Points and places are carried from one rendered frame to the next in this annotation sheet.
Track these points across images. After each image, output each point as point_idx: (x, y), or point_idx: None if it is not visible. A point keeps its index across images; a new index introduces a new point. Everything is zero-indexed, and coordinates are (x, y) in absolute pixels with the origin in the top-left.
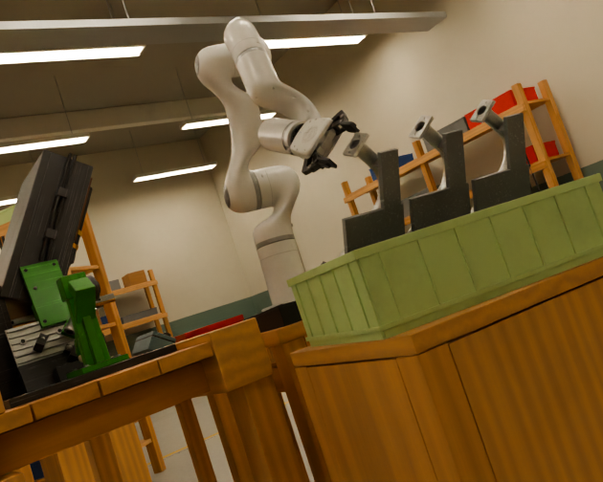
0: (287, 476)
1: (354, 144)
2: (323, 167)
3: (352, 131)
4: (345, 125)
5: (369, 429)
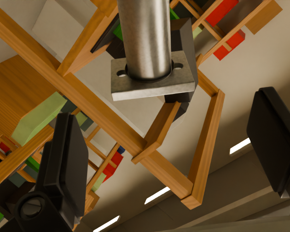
0: None
1: (155, 78)
2: (28, 198)
3: (265, 118)
4: (262, 158)
5: None
